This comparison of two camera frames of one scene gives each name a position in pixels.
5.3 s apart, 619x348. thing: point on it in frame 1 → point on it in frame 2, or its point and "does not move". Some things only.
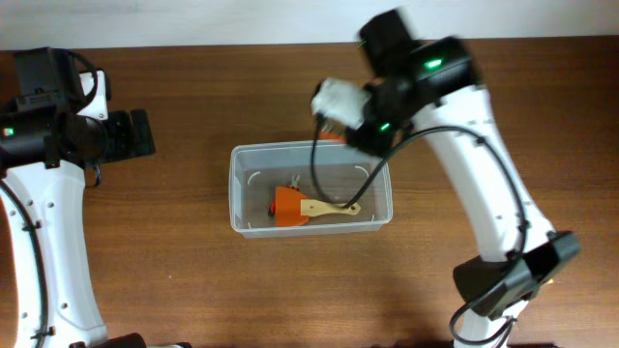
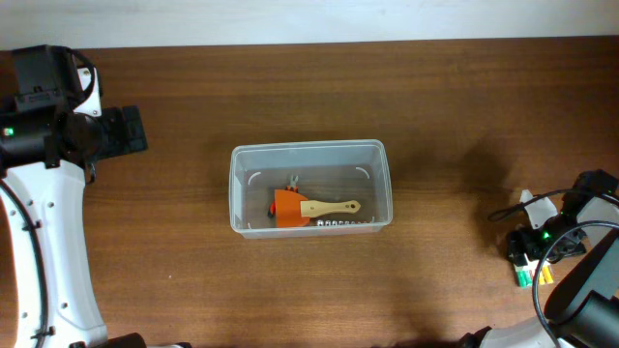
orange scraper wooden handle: [292, 207] does not move
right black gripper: [376, 146] → [515, 247]
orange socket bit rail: [334, 131] → [328, 223]
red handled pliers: [272, 207] does not move
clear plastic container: [303, 188] does not move
